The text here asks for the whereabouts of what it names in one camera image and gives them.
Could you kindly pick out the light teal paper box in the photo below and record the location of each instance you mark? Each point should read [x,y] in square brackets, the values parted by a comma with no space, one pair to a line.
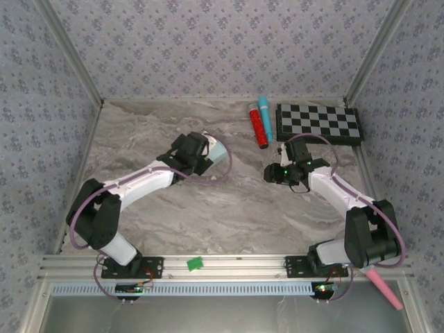
[218,153]

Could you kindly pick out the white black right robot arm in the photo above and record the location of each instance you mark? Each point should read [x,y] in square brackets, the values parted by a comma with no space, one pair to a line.
[333,190]

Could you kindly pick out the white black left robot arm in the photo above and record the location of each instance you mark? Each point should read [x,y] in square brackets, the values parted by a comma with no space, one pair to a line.
[145,180]

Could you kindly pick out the black grey chessboard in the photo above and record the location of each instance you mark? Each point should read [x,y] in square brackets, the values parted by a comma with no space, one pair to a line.
[319,121]

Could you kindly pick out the red glitter toy microphone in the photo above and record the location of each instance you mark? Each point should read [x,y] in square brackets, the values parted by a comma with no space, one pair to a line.
[259,126]

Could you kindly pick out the blue marker tube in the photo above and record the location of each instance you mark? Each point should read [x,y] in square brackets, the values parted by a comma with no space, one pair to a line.
[266,116]

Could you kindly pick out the small green block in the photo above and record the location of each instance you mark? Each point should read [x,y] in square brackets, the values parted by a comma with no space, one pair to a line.
[195,263]

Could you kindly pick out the small circuit board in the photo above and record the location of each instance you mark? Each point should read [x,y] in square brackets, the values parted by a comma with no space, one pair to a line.
[133,288]
[324,288]

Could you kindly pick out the pink toy microphone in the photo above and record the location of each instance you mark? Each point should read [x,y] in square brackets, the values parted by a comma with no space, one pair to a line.
[385,289]

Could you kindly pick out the grey metal panel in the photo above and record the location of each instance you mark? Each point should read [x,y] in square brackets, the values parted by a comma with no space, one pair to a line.
[225,314]

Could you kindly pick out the aluminium side rail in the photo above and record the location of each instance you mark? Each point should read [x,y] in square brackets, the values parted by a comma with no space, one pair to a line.
[367,173]
[86,152]

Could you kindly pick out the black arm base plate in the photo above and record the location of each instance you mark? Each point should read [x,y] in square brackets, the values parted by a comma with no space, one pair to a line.
[295,268]
[152,268]

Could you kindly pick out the wide aluminium frame rail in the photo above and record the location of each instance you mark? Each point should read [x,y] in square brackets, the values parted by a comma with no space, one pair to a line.
[243,267]

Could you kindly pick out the aluminium frame post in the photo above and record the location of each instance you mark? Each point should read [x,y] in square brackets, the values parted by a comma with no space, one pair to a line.
[69,52]
[378,52]

